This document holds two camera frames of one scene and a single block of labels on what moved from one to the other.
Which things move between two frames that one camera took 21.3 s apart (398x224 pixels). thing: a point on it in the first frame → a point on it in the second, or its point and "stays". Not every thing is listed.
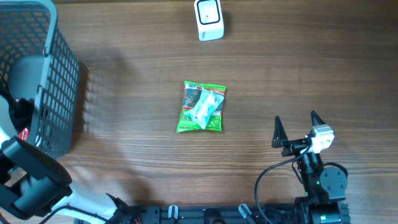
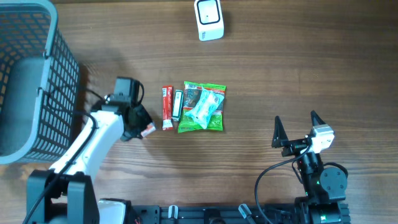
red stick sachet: (24, 134) → (167, 107)
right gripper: (281, 139) stays
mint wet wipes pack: (206, 104) stays
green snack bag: (191, 91) stays
